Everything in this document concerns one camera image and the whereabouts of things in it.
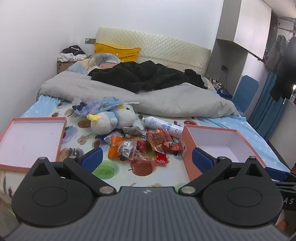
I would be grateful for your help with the heap of dark white clothes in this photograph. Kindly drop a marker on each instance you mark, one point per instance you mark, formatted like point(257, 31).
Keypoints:
point(72, 53)

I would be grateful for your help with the hanging grey jacket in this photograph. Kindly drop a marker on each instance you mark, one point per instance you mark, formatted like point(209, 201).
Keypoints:
point(277, 53)

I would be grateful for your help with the white plush duck toy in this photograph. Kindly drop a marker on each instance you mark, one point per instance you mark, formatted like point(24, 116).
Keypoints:
point(108, 122)

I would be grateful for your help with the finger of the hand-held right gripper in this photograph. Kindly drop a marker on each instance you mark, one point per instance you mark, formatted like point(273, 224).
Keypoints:
point(278, 173)

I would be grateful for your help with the white spray bottle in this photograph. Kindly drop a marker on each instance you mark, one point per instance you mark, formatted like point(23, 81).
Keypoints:
point(161, 125)

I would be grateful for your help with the pastel cartoon pillow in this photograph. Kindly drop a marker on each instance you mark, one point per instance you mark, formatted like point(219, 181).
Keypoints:
point(99, 60)

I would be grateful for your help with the hanging black jacket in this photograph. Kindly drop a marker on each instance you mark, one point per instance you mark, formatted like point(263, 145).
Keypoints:
point(286, 76)

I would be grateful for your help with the yellow pillow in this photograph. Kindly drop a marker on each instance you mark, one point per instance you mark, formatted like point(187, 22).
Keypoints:
point(115, 52)

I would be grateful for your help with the white wall cabinet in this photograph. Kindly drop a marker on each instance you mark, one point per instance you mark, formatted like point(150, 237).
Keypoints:
point(245, 25)

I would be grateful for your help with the grey wall switch plate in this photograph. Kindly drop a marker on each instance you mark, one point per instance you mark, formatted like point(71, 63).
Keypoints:
point(90, 41)

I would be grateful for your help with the grey snack wrapper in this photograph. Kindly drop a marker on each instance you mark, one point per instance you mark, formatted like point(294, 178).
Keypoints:
point(133, 131)

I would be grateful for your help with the pink box lid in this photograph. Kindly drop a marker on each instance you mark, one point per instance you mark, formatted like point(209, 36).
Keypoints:
point(30, 139)

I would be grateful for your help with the blue plastic bag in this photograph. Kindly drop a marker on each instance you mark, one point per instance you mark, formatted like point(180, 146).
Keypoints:
point(101, 104)

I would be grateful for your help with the cream fluffy cloth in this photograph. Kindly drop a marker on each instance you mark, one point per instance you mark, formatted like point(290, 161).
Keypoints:
point(5, 204)

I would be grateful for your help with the brown cardboard box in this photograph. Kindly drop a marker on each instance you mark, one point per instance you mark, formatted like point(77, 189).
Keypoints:
point(62, 67)

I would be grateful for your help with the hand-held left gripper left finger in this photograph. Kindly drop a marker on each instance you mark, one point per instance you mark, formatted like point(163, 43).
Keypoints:
point(92, 160)

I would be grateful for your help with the blue chair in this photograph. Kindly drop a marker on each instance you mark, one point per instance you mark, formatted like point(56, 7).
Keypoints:
point(245, 92)

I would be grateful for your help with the pile of snack packets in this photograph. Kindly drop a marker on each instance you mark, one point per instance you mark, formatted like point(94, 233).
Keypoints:
point(148, 146)

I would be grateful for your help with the black clothes heap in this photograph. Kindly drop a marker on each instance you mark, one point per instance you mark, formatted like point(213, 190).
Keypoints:
point(138, 74)

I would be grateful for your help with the person's right hand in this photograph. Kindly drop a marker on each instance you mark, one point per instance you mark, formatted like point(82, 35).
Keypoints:
point(282, 226)

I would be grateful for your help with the orange snack bag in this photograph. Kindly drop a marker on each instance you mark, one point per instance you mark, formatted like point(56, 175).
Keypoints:
point(115, 146)

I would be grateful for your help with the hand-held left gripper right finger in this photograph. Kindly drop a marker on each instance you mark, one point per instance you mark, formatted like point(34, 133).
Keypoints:
point(201, 160)

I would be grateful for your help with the grey blanket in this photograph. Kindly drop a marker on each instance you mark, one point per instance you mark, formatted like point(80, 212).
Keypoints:
point(115, 90)

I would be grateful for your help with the blue curtain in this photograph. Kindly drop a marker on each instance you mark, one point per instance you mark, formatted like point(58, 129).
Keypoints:
point(266, 111)

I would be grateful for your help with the pink cardboard box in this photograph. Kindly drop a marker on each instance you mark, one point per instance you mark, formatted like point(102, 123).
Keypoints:
point(217, 139)

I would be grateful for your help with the bedside clutter of bottles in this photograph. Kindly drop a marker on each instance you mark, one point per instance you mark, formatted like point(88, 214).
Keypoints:
point(219, 87)

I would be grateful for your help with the black wall socket plug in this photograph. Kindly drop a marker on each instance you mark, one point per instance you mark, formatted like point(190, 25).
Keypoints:
point(224, 68)

